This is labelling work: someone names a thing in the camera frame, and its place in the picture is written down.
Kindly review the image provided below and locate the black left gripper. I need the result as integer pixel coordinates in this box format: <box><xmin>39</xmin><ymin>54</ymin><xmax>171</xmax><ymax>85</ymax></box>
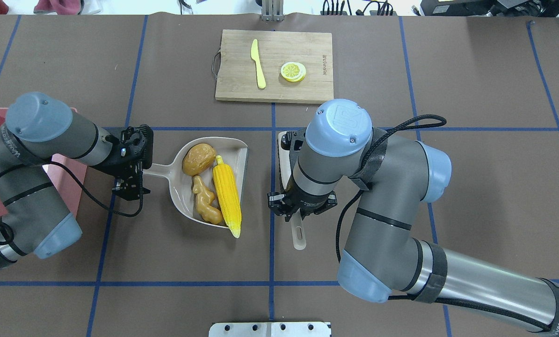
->
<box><xmin>99</xmin><ymin>124</ymin><xmax>154</xmax><ymax>201</ymax></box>

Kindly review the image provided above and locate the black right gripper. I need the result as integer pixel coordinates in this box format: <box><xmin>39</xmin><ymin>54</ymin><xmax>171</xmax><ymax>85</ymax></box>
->
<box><xmin>267</xmin><ymin>188</ymin><xmax>338</xmax><ymax>222</ymax></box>

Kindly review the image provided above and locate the white hand brush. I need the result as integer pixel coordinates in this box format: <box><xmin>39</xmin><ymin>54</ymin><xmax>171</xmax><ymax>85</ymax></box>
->
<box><xmin>277</xmin><ymin>131</ymin><xmax>308</xmax><ymax>251</ymax></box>

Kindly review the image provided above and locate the yellow toy corn cob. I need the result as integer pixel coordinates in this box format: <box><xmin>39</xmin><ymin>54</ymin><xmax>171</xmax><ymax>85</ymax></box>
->
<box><xmin>213</xmin><ymin>155</ymin><xmax>242</xmax><ymax>238</ymax></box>

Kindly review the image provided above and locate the white plastic dustpan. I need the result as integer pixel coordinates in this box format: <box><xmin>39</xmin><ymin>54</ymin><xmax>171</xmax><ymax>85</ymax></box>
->
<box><xmin>144</xmin><ymin>137</ymin><xmax>249</xmax><ymax>229</ymax></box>

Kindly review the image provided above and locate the toy brown potato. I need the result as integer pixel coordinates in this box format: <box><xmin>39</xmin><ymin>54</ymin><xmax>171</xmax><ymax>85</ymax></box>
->
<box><xmin>181</xmin><ymin>143</ymin><xmax>217</xmax><ymax>176</ymax></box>

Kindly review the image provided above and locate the toy ginger root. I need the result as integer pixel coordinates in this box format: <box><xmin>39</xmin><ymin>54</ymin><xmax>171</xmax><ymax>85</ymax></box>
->
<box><xmin>192</xmin><ymin>175</ymin><xmax>222</xmax><ymax>225</ymax></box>

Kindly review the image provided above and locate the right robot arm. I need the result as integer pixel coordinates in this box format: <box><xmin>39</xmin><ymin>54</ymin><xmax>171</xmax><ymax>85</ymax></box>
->
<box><xmin>267</xmin><ymin>99</ymin><xmax>559</xmax><ymax>337</ymax></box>

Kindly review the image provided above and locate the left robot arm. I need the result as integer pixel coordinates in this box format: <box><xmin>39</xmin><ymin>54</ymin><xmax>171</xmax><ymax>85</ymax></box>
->
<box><xmin>0</xmin><ymin>92</ymin><xmax>154</xmax><ymax>270</ymax></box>

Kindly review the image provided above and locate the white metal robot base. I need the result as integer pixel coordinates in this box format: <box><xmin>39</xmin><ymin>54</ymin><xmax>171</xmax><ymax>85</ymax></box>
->
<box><xmin>208</xmin><ymin>321</ymin><xmax>333</xmax><ymax>337</ymax></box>

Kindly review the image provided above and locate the pink plastic bin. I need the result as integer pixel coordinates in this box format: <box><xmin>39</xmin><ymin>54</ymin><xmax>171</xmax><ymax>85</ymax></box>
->
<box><xmin>0</xmin><ymin>108</ymin><xmax>87</xmax><ymax>216</ymax></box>

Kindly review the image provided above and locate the yellow plastic toy knife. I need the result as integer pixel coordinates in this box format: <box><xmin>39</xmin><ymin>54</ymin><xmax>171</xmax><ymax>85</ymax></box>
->
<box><xmin>250</xmin><ymin>39</ymin><xmax>267</xmax><ymax>89</ymax></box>

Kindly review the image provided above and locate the toy lemon slice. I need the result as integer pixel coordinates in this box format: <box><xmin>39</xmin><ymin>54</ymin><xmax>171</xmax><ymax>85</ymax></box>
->
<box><xmin>281</xmin><ymin>61</ymin><xmax>307</xmax><ymax>82</ymax></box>

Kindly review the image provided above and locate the wooden cutting board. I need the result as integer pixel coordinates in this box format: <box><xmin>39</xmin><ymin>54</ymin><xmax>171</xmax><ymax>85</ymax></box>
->
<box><xmin>215</xmin><ymin>29</ymin><xmax>334</xmax><ymax>104</ymax></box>

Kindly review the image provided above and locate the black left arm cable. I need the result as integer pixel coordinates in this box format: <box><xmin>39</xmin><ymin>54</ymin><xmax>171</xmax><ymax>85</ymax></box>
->
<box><xmin>0</xmin><ymin>159</ymin><xmax>145</xmax><ymax>244</ymax></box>

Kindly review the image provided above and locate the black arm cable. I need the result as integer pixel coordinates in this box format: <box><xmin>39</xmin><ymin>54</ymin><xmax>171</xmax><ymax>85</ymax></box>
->
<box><xmin>335</xmin><ymin>114</ymin><xmax>559</xmax><ymax>334</ymax></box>
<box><xmin>0</xmin><ymin>159</ymin><xmax>145</xmax><ymax>244</ymax></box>

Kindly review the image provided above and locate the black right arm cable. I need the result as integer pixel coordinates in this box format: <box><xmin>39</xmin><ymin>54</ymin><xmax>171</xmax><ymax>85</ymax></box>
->
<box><xmin>335</xmin><ymin>114</ymin><xmax>559</xmax><ymax>334</ymax></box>

